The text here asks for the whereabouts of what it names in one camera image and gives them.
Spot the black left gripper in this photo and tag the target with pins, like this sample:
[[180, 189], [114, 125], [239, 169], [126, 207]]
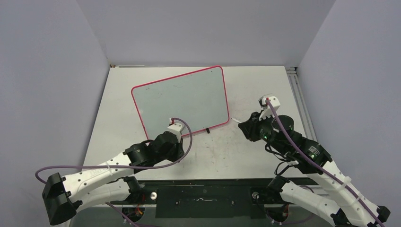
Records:
[[179, 152]]

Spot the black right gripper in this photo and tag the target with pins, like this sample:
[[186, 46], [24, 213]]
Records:
[[249, 126]]

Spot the pink framed whiteboard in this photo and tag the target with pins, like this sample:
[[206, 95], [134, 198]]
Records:
[[198, 97]]

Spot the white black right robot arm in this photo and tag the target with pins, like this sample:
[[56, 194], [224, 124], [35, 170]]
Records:
[[345, 206]]

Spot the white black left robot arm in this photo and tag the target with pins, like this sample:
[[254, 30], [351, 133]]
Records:
[[66, 195]]

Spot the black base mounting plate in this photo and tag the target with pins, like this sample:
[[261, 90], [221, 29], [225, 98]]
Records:
[[205, 198]]

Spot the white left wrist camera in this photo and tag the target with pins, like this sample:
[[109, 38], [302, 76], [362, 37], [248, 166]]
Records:
[[175, 128]]

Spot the aluminium rail right side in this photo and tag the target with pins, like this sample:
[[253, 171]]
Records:
[[300, 102]]

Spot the aluminium rail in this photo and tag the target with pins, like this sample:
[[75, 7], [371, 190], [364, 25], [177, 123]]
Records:
[[82, 204], [300, 102]]

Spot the aluminium front rail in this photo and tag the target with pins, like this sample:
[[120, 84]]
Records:
[[82, 204]]

